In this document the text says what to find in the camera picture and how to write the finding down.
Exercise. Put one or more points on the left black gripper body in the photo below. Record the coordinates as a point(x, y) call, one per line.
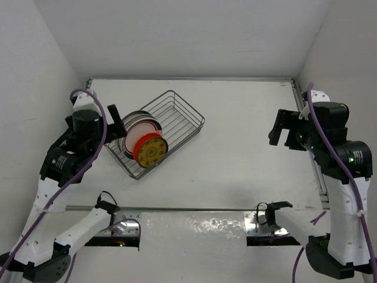
point(113, 131)

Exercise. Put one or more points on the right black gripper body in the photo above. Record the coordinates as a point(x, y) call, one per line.
point(298, 135)

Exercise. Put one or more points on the orange plastic plate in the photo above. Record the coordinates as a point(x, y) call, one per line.
point(141, 141)

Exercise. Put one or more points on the yellow patterned plate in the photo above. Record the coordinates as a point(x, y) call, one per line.
point(151, 151)

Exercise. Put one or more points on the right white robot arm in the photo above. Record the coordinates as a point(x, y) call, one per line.
point(320, 128)

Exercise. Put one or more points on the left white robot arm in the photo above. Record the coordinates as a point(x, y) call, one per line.
point(40, 254)

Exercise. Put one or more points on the white plate red rim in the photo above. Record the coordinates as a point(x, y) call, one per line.
point(137, 130)

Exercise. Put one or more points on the white plate teal rim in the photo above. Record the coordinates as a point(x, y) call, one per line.
point(127, 120)

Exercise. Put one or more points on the wire dish rack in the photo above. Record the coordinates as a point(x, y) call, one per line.
point(180, 122)

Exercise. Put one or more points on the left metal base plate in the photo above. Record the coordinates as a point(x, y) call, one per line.
point(126, 223)

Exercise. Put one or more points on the metal base plate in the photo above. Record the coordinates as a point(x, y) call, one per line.
point(126, 223)
point(253, 223)

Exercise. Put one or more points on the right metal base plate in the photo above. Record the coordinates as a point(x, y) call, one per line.
point(253, 223)

